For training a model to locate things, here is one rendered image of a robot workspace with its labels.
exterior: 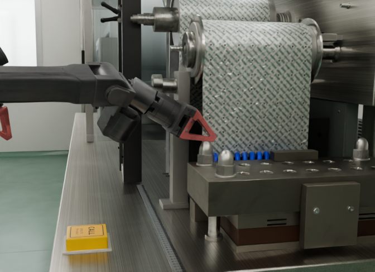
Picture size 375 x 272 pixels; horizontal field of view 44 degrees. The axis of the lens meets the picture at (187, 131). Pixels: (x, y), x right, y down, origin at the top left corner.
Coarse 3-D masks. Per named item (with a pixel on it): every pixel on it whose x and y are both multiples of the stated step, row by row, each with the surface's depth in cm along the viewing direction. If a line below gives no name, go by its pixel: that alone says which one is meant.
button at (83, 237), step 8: (104, 224) 86; (72, 232) 82; (80, 232) 82; (88, 232) 82; (96, 232) 82; (104, 232) 82; (72, 240) 79; (80, 240) 79; (88, 240) 80; (96, 240) 80; (104, 240) 80; (72, 248) 79; (80, 248) 79; (88, 248) 80; (96, 248) 80; (104, 248) 80
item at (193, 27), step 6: (192, 24) 98; (192, 30) 98; (198, 30) 94; (312, 30) 100; (198, 36) 93; (312, 36) 99; (198, 42) 93; (312, 42) 98; (198, 48) 93; (312, 48) 98; (198, 54) 93; (312, 54) 99; (198, 60) 94; (312, 60) 99; (198, 66) 95; (312, 66) 100; (192, 72) 99
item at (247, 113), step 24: (216, 96) 95; (240, 96) 96; (264, 96) 97; (288, 96) 98; (216, 120) 95; (240, 120) 96; (264, 120) 98; (288, 120) 99; (216, 144) 96; (240, 144) 97; (264, 144) 98; (288, 144) 100
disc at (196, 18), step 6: (192, 18) 100; (198, 18) 94; (198, 24) 95; (204, 36) 92; (204, 42) 92; (204, 48) 92; (204, 54) 92; (198, 72) 95; (192, 78) 101; (198, 78) 95
